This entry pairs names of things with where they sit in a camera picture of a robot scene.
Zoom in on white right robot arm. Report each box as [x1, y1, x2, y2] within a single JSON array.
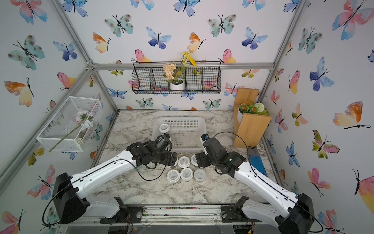
[[195, 134, 315, 234]]

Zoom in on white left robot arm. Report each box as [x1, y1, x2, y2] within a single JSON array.
[[52, 134, 177, 224]]

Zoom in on yogurt cup without cap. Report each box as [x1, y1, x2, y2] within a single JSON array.
[[194, 169, 207, 182]]

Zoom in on white plastic perforated basket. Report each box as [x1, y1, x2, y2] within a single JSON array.
[[151, 117, 207, 153]]

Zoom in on wooden corner shelf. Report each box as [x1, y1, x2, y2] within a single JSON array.
[[233, 88, 272, 148]]

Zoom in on blue black work glove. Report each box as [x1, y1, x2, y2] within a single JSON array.
[[248, 147, 267, 176]]

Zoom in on white pot green plant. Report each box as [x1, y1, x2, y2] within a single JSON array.
[[237, 101, 269, 123]]

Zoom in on white pot beige flowers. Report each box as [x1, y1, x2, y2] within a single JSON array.
[[163, 51, 197, 91]]

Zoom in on pink artificial flower stem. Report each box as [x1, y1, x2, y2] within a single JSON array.
[[48, 110, 95, 153]]

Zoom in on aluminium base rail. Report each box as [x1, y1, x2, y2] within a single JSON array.
[[55, 203, 306, 227]]

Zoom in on black wire wall basket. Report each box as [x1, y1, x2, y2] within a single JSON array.
[[129, 60, 222, 95]]

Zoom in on white wire mesh box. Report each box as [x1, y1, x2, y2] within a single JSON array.
[[36, 96, 103, 153]]

